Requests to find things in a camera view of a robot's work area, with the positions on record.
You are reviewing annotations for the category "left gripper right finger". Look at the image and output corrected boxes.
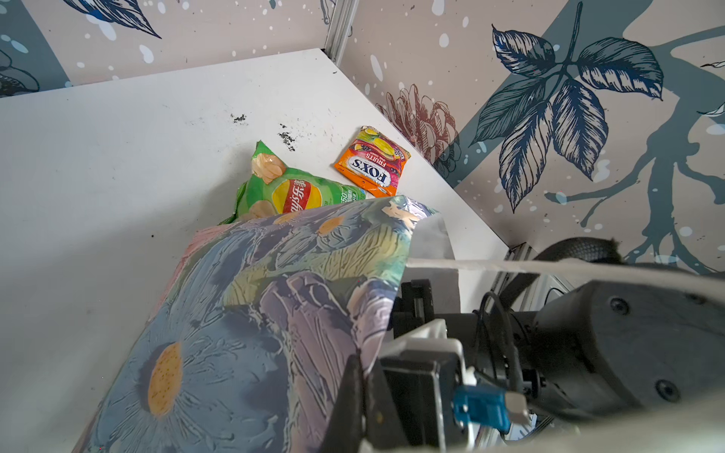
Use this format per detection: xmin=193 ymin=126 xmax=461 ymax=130
xmin=364 ymin=360 xmax=410 ymax=451

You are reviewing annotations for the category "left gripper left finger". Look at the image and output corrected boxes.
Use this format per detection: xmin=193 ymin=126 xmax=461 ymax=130
xmin=319 ymin=354 xmax=366 ymax=453

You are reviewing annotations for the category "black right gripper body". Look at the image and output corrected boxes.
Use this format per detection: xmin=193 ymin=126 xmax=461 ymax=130
xmin=387 ymin=279 xmax=478 ymax=351

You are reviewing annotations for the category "floral paper gift bag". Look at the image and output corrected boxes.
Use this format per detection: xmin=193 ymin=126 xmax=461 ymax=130
xmin=70 ymin=193 xmax=725 ymax=453

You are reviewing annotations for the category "orange Fox's candy bag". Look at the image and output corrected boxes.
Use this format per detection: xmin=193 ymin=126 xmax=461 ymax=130
xmin=333 ymin=126 xmax=412 ymax=198

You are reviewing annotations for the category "green chips bag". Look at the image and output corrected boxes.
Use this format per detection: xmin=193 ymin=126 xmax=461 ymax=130
xmin=222 ymin=141 xmax=366 ymax=225

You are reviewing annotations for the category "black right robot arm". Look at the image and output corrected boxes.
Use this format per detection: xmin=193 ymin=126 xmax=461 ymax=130
xmin=444 ymin=274 xmax=724 ymax=421

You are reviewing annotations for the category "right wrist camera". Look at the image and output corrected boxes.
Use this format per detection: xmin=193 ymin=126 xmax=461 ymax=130
xmin=379 ymin=319 xmax=532 ymax=452

